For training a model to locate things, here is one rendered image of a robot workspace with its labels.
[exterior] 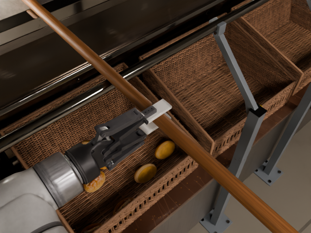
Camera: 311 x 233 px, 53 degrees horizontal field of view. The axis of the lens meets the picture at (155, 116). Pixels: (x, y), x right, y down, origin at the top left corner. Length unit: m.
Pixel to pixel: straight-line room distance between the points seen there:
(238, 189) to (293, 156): 1.65
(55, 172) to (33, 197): 0.05
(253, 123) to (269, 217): 0.55
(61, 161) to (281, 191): 1.64
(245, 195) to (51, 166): 0.34
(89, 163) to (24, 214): 0.13
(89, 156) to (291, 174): 1.69
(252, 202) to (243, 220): 1.33
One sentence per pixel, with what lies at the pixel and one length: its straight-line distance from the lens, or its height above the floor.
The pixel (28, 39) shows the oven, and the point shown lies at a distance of 1.07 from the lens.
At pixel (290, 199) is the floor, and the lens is 2.05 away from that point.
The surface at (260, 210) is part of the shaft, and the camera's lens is 0.58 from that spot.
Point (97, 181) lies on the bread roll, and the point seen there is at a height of 0.63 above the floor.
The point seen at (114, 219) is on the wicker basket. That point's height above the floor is 0.72.
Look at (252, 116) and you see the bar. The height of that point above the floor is 0.94.
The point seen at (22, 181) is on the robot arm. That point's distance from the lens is 0.57.
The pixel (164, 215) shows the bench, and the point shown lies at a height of 0.58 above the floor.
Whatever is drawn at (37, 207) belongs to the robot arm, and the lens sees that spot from 0.56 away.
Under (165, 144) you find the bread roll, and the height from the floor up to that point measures 0.65.
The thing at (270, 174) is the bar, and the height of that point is 0.01.
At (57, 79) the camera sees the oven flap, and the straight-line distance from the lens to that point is 1.16.
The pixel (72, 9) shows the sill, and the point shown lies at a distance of 1.10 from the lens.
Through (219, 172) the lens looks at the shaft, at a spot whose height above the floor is 1.21.
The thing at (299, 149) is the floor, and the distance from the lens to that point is 2.26.
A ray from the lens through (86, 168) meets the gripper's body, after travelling 0.58.
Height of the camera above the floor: 1.72
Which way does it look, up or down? 50 degrees down
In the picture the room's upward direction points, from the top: straight up
